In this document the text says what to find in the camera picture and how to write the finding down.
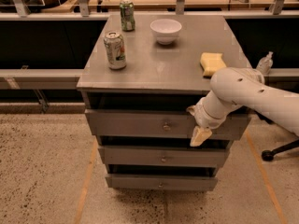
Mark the white soda can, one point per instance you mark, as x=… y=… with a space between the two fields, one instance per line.
x=114 y=45

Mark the grey drawer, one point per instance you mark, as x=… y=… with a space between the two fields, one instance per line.
x=149 y=124
x=164 y=182
x=159 y=156

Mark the black office chair base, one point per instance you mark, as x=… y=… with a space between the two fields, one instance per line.
x=268 y=155

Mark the grey middle drawer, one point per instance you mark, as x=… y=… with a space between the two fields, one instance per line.
x=159 y=156

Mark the green soda can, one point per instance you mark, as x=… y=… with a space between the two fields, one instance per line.
x=127 y=15

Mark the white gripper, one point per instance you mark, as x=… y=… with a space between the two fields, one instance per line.
x=204 y=117

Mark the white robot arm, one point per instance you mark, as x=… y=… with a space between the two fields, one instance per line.
x=232 y=88

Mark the grey bottom drawer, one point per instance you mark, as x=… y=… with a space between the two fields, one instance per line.
x=164 y=182

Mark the grey top drawer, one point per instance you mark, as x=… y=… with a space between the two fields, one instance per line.
x=149 y=124

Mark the grey wooden drawer cabinet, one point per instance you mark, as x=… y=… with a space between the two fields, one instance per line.
x=163 y=78

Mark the white ceramic bowl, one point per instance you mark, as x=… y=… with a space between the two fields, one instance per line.
x=165 y=31

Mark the yellow sponge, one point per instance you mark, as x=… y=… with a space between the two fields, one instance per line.
x=211 y=63

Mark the clear sanitizer pump bottle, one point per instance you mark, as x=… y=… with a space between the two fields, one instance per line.
x=265 y=64

